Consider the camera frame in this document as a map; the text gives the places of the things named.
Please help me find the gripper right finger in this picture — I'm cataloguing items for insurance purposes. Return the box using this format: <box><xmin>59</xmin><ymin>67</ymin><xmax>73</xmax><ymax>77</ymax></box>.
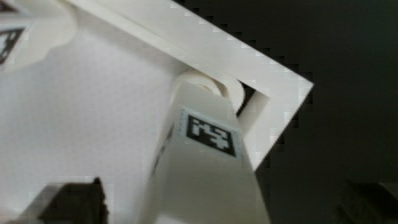
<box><xmin>334</xmin><ymin>181</ymin><xmax>398</xmax><ymax>224</ymax></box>

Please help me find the white leg with tags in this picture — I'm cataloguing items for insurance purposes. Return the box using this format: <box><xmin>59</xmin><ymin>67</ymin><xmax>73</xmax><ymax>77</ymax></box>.
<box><xmin>0</xmin><ymin>0</ymin><xmax>78</xmax><ymax>73</ymax></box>

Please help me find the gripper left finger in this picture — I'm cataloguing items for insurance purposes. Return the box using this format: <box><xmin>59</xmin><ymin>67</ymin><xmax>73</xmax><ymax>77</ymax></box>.
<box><xmin>11</xmin><ymin>178</ymin><xmax>108</xmax><ymax>224</ymax></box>

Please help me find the white desk top tray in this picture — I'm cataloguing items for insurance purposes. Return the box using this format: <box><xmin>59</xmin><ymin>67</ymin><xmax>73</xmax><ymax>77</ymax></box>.
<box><xmin>0</xmin><ymin>0</ymin><xmax>313</xmax><ymax>224</ymax></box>

